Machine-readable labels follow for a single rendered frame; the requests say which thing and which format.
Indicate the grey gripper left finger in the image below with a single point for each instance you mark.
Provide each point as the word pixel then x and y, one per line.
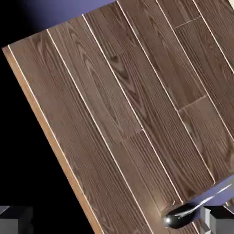
pixel 14 222

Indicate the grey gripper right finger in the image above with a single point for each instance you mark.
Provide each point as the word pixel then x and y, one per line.
pixel 219 223

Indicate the dark wood plank cabinet door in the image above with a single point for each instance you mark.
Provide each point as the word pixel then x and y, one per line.
pixel 113 113

